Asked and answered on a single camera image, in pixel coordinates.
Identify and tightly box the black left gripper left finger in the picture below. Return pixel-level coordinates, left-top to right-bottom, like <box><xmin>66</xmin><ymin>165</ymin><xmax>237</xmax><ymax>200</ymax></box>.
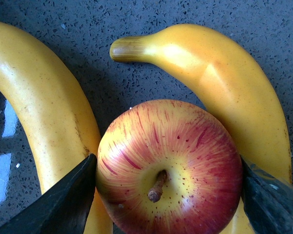
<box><xmin>0</xmin><ymin>154</ymin><xmax>97</xmax><ymax>234</ymax></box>

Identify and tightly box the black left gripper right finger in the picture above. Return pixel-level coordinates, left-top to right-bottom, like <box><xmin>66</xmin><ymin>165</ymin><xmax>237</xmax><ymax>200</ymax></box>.
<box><xmin>241</xmin><ymin>158</ymin><xmax>293</xmax><ymax>234</ymax></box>

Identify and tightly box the yellow banana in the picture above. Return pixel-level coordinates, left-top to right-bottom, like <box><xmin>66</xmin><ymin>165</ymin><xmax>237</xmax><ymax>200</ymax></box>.
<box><xmin>109</xmin><ymin>23</ymin><xmax>293</xmax><ymax>234</ymax></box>
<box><xmin>0</xmin><ymin>19</ymin><xmax>114</xmax><ymax>234</ymax></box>

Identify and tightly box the red yellow apple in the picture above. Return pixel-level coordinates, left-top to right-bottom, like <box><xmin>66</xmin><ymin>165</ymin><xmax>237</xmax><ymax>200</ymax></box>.
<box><xmin>96</xmin><ymin>99</ymin><xmax>243</xmax><ymax>234</ymax></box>

